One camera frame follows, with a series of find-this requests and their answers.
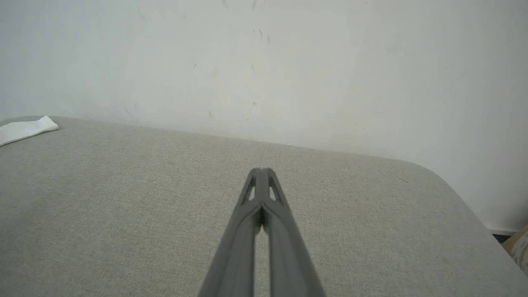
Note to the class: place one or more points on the tan patterned object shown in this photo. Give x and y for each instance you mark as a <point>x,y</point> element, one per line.
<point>518,247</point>

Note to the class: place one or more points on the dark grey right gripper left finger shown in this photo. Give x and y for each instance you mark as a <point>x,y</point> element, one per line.
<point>235,251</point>

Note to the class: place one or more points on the beige fabric sofa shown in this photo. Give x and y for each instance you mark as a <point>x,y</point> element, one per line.
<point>206,214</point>

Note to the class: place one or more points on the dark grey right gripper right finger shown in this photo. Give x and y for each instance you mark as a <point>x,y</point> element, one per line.
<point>288,255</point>

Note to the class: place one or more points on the white garment with grey stitching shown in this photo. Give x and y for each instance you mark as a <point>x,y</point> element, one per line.
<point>22,130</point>

